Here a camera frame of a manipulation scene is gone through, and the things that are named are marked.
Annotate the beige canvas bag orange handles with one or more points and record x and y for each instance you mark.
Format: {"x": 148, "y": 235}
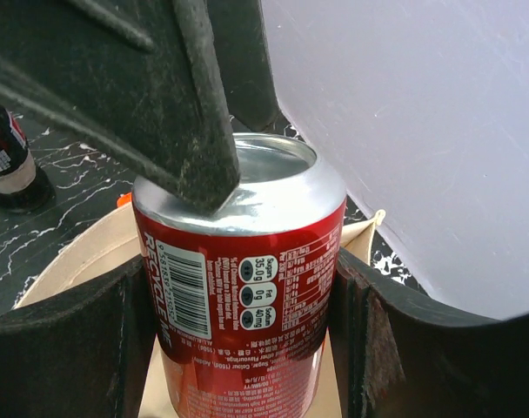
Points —
{"x": 113, "y": 240}

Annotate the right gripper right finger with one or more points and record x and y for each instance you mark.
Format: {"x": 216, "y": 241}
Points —
{"x": 399, "y": 353}

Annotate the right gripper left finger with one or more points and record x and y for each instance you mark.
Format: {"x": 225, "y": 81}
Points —
{"x": 84, "y": 352}

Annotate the glass cola bottle red cap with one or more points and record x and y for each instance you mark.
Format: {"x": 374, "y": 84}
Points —
{"x": 24, "y": 186}

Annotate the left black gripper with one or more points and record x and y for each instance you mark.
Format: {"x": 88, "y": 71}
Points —
{"x": 151, "y": 83}

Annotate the red cola can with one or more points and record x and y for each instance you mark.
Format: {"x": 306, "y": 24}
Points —
{"x": 241, "y": 296}

